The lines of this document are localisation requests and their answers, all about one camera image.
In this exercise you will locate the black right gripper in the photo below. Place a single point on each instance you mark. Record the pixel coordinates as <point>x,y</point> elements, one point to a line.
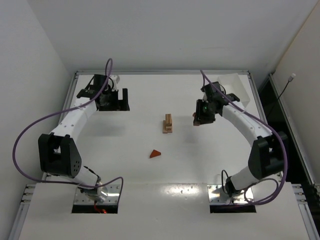
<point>200,114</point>

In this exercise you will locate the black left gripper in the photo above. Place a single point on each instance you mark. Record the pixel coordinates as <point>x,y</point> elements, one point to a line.
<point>118,103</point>

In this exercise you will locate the striped dark wood block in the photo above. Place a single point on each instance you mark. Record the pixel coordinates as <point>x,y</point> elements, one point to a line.
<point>168,120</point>

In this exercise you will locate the pale long wood block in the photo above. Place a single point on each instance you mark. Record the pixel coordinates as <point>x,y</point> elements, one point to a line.
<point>169,129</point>

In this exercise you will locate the white translucent plastic bin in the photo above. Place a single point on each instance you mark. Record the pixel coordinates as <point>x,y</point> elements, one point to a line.
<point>233,85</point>

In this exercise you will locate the engraved long wood block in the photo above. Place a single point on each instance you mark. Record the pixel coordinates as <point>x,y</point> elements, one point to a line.
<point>164,130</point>

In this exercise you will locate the orange arch wood block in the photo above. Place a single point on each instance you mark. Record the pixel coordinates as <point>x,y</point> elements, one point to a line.
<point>195,119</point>

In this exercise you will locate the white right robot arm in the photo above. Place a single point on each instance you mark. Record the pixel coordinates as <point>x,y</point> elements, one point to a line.
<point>266,157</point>

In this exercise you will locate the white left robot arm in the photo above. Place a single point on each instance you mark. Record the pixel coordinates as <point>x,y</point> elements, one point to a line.
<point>58,153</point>

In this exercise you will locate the orange triangle wood block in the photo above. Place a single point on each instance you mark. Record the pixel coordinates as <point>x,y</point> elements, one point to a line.
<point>155,153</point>

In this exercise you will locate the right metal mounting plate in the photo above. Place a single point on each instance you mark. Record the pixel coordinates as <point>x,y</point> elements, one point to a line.
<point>218,198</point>

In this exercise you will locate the metal mounting plate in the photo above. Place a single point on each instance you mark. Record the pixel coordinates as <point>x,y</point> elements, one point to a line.
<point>218,198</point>
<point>107,195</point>

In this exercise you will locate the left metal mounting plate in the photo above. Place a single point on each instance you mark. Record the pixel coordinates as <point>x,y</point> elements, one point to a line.
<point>107,195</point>

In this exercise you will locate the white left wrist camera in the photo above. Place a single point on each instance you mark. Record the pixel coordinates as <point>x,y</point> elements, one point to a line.
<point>113,82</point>

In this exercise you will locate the hanging black cable connector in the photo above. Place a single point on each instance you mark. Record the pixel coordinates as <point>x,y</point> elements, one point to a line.
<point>289,80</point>

